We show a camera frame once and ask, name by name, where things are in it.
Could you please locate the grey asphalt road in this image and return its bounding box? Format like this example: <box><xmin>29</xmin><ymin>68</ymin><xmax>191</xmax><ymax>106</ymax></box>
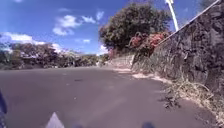
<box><xmin>0</xmin><ymin>65</ymin><xmax>224</xmax><ymax>128</ymax></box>

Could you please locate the red flowering bush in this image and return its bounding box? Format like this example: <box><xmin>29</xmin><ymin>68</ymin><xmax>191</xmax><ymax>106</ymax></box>
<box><xmin>128</xmin><ymin>30</ymin><xmax>171</xmax><ymax>55</ymax></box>

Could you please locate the large dark green tree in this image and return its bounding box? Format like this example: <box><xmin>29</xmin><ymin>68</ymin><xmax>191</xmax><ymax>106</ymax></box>
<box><xmin>98</xmin><ymin>2</ymin><xmax>173</xmax><ymax>51</ymax></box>

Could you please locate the row of trees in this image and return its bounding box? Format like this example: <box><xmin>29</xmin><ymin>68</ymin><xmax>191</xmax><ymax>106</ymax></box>
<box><xmin>0</xmin><ymin>42</ymin><xmax>111</xmax><ymax>70</ymax></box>

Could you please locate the white pole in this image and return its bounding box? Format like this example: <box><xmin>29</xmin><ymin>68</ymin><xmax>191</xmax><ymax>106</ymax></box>
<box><xmin>164</xmin><ymin>0</ymin><xmax>180</xmax><ymax>32</ymax></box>

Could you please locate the pale low wall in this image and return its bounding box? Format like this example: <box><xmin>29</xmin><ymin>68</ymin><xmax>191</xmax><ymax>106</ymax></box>
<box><xmin>108</xmin><ymin>53</ymin><xmax>136</xmax><ymax>69</ymax></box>

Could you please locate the dark stone wall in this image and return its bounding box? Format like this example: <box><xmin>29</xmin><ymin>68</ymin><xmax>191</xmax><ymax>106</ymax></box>
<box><xmin>133</xmin><ymin>0</ymin><xmax>224</xmax><ymax>101</ymax></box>

